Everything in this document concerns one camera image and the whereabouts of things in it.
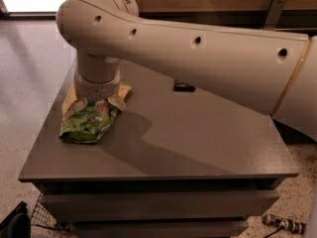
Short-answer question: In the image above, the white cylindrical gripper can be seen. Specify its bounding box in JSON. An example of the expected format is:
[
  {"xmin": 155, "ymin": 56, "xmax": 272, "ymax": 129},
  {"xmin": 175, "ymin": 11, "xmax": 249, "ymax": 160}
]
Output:
[{"xmin": 61, "ymin": 51, "xmax": 126, "ymax": 118}]

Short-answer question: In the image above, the green rice chip bag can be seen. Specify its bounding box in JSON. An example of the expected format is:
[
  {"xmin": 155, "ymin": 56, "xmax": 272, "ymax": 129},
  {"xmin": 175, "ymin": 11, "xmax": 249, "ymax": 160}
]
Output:
[{"xmin": 59, "ymin": 81, "xmax": 132, "ymax": 144}]

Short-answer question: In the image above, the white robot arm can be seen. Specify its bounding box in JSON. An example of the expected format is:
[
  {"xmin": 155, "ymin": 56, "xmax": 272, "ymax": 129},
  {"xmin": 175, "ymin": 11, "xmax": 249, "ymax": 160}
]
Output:
[{"xmin": 56, "ymin": 0, "xmax": 317, "ymax": 140}]

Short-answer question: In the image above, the black snack bar wrapper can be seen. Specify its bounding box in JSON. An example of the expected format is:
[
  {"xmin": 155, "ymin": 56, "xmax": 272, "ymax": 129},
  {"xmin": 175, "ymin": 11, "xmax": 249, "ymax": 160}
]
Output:
[{"xmin": 173, "ymin": 79, "xmax": 195, "ymax": 92}]

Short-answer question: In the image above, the grey drawer cabinet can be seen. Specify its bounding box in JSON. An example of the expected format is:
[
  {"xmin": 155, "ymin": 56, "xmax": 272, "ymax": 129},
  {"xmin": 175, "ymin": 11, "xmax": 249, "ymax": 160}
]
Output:
[{"xmin": 19, "ymin": 62, "xmax": 298, "ymax": 238}]

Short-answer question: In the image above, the black object floor corner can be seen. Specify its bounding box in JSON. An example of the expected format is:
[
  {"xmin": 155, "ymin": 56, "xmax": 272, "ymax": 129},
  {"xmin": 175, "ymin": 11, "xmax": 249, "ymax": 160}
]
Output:
[{"xmin": 0, "ymin": 201, "xmax": 31, "ymax": 238}]

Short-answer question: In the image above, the black white power strip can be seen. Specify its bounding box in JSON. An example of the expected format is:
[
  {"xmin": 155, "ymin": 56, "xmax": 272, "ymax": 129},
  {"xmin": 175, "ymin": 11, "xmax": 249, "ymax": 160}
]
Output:
[{"xmin": 262, "ymin": 213, "xmax": 306, "ymax": 234}]

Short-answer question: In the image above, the black wire basket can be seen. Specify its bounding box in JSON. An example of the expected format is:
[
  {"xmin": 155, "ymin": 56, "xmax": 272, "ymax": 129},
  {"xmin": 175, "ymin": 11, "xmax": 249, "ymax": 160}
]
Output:
[{"xmin": 31, "ymin": 194, "xmax": 71, "ymax": 232}]

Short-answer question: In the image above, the right metal wall bracket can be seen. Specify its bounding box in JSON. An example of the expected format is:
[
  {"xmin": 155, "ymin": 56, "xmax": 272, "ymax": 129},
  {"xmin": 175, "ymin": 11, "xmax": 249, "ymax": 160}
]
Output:
[{"xmin": 263, "ymin": 0, "xmax": 287, "ymax": 31}]

